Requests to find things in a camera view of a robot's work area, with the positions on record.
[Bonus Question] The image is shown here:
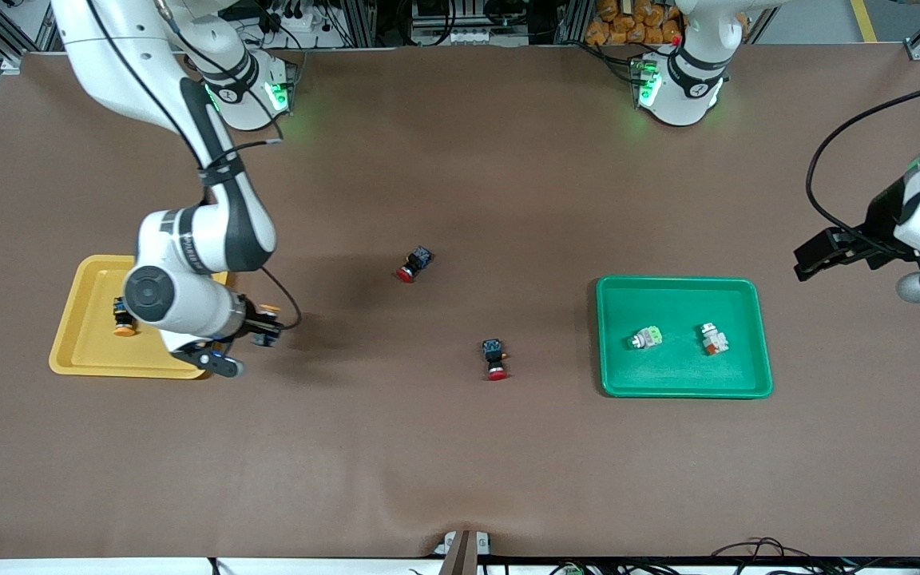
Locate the green plastic tray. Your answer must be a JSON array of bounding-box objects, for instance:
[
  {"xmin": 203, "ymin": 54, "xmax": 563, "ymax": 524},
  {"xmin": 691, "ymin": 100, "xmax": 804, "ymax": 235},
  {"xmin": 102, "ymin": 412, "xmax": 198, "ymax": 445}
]
[{"xmin": 596, "ymin": 276, "xmax": 774, "ymax": 399}]

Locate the red push button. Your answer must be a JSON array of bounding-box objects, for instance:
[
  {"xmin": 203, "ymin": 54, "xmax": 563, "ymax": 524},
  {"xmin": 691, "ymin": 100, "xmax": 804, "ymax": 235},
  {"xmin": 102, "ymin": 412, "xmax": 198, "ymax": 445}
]
[
  {"xmin": 482, "ymin": 339, "xmax": 509, "ymax": 382},
  {"xmin": 397, "ymin": 246, "xmax": 434, "ymax": 284}
]

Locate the white power strip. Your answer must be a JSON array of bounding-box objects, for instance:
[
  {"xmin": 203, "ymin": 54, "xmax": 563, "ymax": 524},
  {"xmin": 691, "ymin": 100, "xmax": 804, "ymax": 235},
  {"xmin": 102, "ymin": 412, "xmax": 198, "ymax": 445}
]
[{"xmin": 410, "ymin": 26, "xmax": 530, "ymax": 47}]

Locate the brown table mat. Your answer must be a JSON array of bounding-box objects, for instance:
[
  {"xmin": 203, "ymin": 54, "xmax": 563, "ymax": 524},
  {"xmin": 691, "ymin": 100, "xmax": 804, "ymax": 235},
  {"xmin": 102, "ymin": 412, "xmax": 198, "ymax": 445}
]
[{"xmin": 0, "ymin": 44, "xmax": 920, "ymax": 560}]

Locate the yellow plastic tray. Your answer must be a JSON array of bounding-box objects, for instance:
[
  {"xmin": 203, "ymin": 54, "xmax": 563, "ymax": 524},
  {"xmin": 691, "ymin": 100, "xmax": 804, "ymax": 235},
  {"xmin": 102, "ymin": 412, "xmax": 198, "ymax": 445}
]
[{"xmin": 49, "ymin": 255, "xmax": 229, "ymax": 379}]

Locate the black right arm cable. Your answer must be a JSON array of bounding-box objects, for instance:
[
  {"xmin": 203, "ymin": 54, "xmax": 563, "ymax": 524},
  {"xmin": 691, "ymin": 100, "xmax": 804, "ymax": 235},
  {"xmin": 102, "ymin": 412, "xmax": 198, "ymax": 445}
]
[{"xmin": 85, "ymin": 0, "xmax": 303, "ymax": 330}]

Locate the white button with orange back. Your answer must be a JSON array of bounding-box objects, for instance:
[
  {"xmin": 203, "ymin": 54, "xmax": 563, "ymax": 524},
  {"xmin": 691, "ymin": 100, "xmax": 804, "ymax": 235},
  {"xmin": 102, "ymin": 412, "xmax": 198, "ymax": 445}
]
[{"xmin": 698, "ymin": 322, "xmax": 730, "ymax": 357}]

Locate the orange push button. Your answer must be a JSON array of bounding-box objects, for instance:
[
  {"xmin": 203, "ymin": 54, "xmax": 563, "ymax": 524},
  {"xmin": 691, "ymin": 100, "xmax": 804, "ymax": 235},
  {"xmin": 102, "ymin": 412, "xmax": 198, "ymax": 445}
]
[
  {"xmin": 112, "ymin": 295, "xmax": 138, "ymax": 339},
  {"xmin": 254, "ymin": 302, "xmax": 285, "ymax": 349}
]

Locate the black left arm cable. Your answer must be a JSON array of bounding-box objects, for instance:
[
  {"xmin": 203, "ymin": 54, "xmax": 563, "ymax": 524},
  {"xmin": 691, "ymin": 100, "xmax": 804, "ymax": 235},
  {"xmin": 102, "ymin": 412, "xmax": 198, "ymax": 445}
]
[{"xmin": 806, "ymin": 80, "xmax": 920, "ymax": 240}]

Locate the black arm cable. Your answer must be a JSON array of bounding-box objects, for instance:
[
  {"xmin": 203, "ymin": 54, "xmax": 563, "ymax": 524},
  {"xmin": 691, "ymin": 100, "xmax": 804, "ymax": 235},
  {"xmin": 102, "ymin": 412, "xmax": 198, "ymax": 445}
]
[
  {"xmin": 85, "ymin": 0, "xmax": 303, "ymax": 330},
  {"xmin": 806, "ymin": 80, "xmax": 920, "ymax": 240}
]

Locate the white socket strip with plugs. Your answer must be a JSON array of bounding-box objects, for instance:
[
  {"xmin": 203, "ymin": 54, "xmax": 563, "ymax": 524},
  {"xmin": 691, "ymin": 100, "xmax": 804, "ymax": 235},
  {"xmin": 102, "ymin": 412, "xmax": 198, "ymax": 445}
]
[{"xmin": 264, "ymin": 0, "xmax": 329, "ymax": 50}]

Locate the black cable bundle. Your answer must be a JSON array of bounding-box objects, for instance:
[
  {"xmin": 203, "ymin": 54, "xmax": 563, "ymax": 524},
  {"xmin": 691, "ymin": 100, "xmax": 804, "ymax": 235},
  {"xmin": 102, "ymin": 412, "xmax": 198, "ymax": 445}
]
[{"xmin": 700, "ymin": 537, "xmax": 920, "ymax": 575}]

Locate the bag of orange items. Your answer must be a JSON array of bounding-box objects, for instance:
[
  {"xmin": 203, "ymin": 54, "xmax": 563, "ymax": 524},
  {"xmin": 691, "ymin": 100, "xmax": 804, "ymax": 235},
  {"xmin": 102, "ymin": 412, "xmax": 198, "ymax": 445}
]
[{"xmin": 585, "ymin": 0, "xmax": 684, "ymax": 46}]

